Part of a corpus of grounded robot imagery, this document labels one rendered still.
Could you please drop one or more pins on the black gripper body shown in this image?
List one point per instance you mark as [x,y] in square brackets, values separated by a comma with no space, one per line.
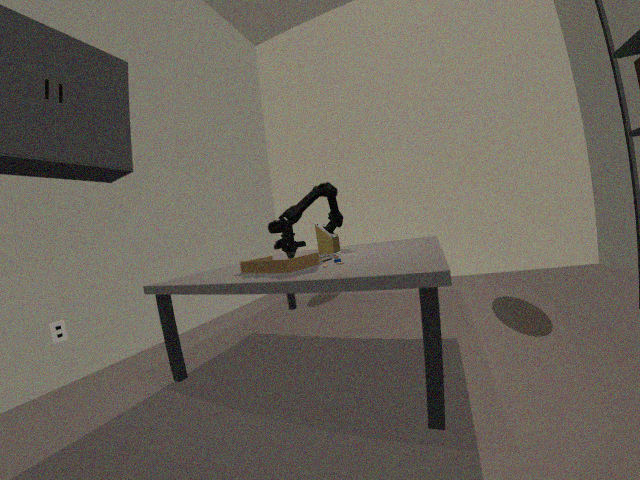
[294,244]

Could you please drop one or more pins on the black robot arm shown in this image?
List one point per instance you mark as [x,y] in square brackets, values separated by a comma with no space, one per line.
[294,213]

